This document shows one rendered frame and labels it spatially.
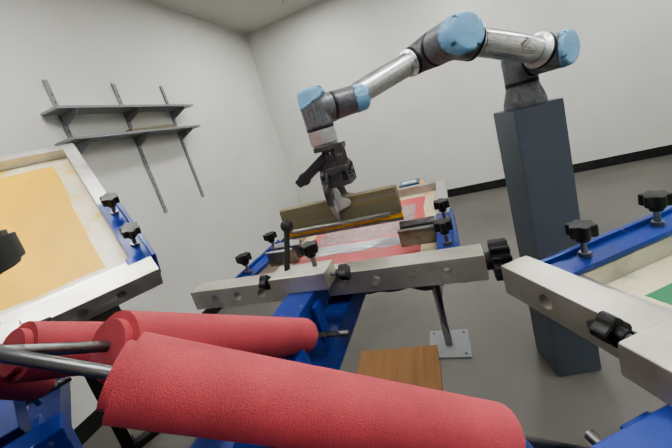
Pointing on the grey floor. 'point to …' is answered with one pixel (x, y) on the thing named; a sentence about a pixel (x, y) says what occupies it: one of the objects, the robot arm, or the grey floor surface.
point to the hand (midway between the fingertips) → (339, 214)
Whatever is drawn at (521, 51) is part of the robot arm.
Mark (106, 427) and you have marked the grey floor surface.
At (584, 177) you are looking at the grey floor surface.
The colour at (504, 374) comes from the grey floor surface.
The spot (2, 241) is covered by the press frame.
